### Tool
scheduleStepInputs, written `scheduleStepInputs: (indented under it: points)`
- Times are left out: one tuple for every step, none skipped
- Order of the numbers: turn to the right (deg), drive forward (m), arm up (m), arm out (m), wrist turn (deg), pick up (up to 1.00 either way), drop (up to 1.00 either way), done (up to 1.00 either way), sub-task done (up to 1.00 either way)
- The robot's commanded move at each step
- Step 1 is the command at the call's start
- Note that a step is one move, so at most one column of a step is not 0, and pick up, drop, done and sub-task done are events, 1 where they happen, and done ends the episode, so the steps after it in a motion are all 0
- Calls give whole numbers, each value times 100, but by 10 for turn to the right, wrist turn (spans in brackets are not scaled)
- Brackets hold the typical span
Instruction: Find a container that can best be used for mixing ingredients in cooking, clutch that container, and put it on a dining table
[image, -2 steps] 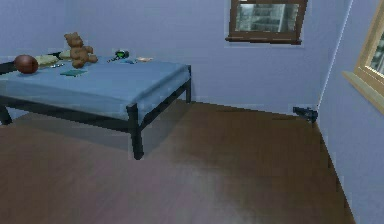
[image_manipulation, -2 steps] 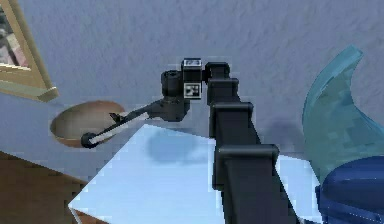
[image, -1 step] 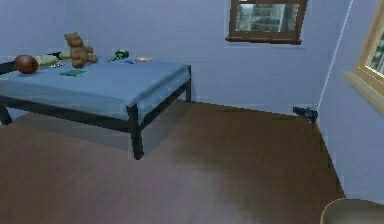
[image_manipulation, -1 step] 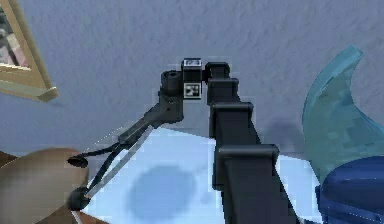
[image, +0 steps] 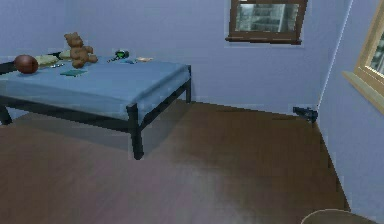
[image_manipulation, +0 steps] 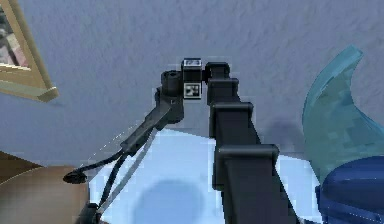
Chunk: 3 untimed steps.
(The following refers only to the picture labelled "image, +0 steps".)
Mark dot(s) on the pale orange flat object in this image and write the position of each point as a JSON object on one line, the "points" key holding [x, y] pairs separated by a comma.
{"points": [[144, 59]]}

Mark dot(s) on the small teal flat object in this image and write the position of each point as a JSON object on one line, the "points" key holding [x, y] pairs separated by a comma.
{"points": [[128, 61]]}

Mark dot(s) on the green and black gadget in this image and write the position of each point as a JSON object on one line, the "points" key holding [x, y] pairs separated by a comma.
{"points": [[120, 54]]}

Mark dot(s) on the small black dumbbell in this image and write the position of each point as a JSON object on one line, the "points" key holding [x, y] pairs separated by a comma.
{"points": [[306, 113]]}

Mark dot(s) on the dark brown framed window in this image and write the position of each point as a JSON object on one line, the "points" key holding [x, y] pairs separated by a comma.
{"points": [[266, 20]]}

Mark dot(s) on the teal book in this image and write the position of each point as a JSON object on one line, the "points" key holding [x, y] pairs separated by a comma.
{"points": [[73, 72]]}

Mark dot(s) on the brown teddy bear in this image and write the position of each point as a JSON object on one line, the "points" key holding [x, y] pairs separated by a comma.
{"points": [[79, 50]]}

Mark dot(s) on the pale green pillow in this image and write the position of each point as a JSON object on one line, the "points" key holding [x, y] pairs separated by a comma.
{"points": [[65, 54], [46, 59]]}

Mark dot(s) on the small grey thin object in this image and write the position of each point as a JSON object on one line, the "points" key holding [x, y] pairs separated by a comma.
{"points": [[56, 65]]}

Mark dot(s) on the brown ball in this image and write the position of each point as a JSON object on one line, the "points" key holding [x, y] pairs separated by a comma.
{"points": [[26, 64]]}

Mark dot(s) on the beige round object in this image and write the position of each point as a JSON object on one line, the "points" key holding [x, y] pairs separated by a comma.
{"points": [[336, 217]]}

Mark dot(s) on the light wood framed window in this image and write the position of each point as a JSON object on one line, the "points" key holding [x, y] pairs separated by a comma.
{"points": [[370, 63]]}

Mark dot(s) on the blue bed with black frame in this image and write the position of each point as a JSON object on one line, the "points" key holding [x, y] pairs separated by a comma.
{"points": [[110, 85]]}

